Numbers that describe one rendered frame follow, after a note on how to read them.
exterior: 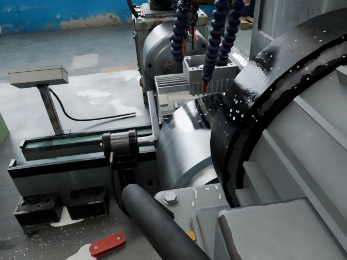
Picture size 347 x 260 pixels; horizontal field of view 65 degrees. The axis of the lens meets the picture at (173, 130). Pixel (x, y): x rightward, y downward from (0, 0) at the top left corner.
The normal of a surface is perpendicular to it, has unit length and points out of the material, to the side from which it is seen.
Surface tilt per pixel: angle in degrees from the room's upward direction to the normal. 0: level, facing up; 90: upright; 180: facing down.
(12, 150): 0
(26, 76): 53
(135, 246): 0
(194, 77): 90
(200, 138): 28
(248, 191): 0
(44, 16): 90
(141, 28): 90
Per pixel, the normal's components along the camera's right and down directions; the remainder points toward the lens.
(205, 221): -0.05, -0.82
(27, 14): 0.15, 0.56
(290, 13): -0.99, 0.12
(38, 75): 0.08, -0.05
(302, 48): -0.56, -0.63
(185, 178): -0.12, 0.39
